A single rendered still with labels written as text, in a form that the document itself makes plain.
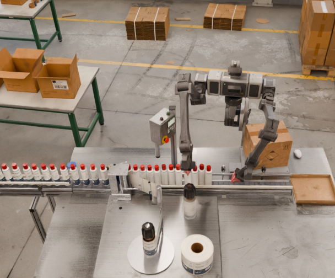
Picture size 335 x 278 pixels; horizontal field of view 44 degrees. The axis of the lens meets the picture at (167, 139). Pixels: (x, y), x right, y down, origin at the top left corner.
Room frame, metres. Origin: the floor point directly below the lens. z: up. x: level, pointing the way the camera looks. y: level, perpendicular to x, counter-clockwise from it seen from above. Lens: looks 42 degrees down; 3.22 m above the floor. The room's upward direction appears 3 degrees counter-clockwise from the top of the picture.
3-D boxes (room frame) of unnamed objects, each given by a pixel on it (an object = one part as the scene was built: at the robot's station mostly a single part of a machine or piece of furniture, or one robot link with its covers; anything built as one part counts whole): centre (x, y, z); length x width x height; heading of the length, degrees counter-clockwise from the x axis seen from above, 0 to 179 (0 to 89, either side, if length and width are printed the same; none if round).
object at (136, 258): (1.53, 0.15, 0.89); 0.31 x 0.31 x 0.01
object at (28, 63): (3.74, 1.45, 0.96); 0.53 x 0.45 x 0.37; 168
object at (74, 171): (2.18, 0.71, 0.98); 0.05 x 0.05 x 0.20
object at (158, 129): (2.20, 0.03, 1.38); 0.17 x 0.10 x 0.19; 140
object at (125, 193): (2.05, 0.35, 1.01); 0.14 x 0.13 x 0.26; 85
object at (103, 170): (2.16, 0.49, 0.98); 0.05 x 0.05 x 0.20
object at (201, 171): (2.10, -0.24, 0.98); 0.05 x 0.05 x 0.20
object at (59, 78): (3.61, 1.06, 0.97); 0.51 x 0.39 x 0.37; 172
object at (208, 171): (2.08, -0.29, 0.98); 0.05 x 0.05 x 0.20
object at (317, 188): (2.02, -1.07, 0.85); 0.30 x 0.26 x 0.04; 85
